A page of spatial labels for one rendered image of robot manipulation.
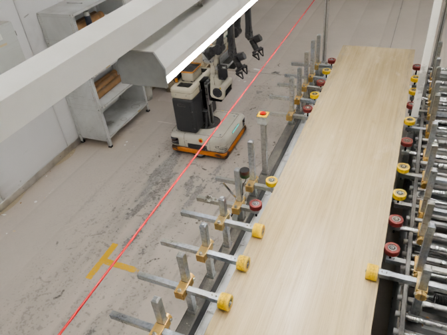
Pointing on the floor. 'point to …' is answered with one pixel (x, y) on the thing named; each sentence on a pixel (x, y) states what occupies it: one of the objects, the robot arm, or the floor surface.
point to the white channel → (74, 52)
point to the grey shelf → (62, 28)
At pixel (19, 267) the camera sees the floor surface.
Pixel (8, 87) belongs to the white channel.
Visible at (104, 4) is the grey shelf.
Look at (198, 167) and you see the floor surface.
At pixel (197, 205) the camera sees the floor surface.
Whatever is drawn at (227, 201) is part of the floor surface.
